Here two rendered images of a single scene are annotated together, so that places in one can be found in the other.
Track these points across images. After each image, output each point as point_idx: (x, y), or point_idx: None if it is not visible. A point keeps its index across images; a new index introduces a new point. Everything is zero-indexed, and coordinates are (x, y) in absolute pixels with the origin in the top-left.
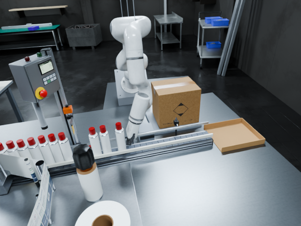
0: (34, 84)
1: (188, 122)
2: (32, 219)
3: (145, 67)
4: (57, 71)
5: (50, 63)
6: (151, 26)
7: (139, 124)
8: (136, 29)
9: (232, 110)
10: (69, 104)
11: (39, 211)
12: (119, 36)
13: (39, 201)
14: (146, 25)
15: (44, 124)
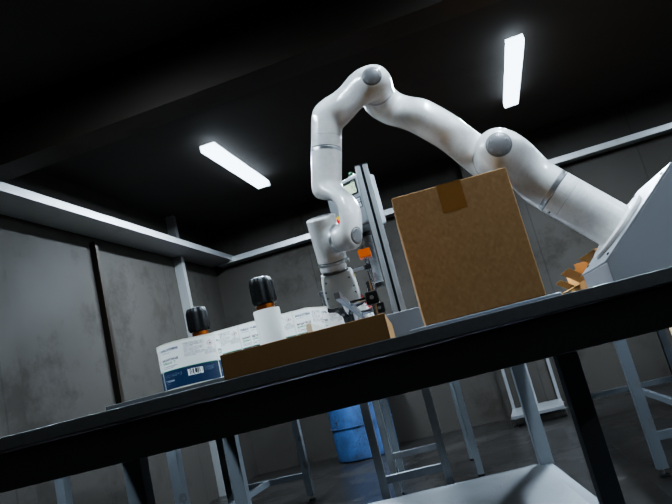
0: (332, 211)
1: (423, 319)
2: (229, 332)
3: (490, 164)
4: (367, 196)
5: (352, 184)
6: (365, 79)
7: (324, 276)
8: (317, 104)
9: (505, 309)
10: (363, 245)
11: (244, 336)
12: (373, 116)
13: (248, 326)
14: (349, 85)
15: (374, 280)
